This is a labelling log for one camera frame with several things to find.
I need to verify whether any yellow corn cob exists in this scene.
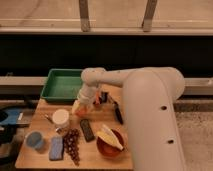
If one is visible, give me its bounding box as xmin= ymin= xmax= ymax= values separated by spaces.
xmin=96 ymin=124 xmax=124 ymax=150

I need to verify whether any blue plastic cup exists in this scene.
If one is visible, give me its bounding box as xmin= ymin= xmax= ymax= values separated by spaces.
xmin=26 ymin=131 xmax=44 ymax=150

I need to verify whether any black handled knife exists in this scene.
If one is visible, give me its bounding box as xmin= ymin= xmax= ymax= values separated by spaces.
xmin=108 ymin=95 xmax=123 ymax=125

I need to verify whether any blue black equipment at left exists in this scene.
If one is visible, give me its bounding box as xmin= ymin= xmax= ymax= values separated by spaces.
xmin=0 ymin=106 xmax=34 ymax=146

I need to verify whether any black rectangular remote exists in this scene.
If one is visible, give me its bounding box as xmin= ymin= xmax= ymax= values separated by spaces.
xmin=80 ymin=119 xmax=95 ymax=142

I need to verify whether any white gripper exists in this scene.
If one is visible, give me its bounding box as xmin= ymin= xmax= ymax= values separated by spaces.
xmin=71 ymin=84 xmax=99 ymax=114

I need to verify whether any orange carrot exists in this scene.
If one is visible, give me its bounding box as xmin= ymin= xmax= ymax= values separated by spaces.
xmin=95 ymin=91 xmax=101 ymax=105

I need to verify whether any blue sponge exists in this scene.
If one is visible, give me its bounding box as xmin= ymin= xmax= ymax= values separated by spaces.
xmin=49 ymin=136 xmax=63 ymax=161

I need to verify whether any red yellow apple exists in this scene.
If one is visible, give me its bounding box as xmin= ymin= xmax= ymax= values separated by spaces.
xmin=76 ymin=106 xmax=89 ymax=117

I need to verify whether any bunch of dark grapes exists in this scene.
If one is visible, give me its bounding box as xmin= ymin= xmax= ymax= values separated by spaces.
xmin=63 ymin=129 xmax=80 ymax=166

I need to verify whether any orange bowl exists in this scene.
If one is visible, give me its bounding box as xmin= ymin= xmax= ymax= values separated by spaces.
xmin=96 ymin=130 xmax=124 ymax=158

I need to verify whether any white lidded jar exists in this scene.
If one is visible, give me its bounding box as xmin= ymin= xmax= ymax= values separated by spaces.
xmin=52 ymin=109 xmax=70 ymax=129

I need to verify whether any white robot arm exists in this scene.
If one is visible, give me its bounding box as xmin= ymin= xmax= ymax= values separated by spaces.
xmin=77 ymin=67 xmax=186 ymax=171

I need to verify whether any small metal utensil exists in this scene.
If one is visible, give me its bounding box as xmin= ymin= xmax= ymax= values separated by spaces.
xmin=44 ymin=114 xmax=53 ymax=124

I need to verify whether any green plastic tray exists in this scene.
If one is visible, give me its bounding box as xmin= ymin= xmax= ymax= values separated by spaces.
xmin=41 ymin=69 xmax=82 ymax=103

